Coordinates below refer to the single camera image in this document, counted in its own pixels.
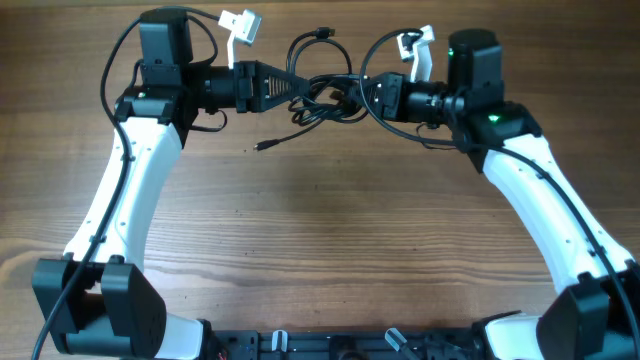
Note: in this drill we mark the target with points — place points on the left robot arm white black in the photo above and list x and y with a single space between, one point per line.
95 298

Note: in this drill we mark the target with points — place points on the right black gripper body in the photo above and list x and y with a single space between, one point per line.
397 96

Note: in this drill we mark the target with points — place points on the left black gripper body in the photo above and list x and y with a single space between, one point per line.
245 99

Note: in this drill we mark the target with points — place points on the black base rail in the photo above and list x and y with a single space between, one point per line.
350 344

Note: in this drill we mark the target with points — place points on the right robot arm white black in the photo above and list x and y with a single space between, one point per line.
596 311

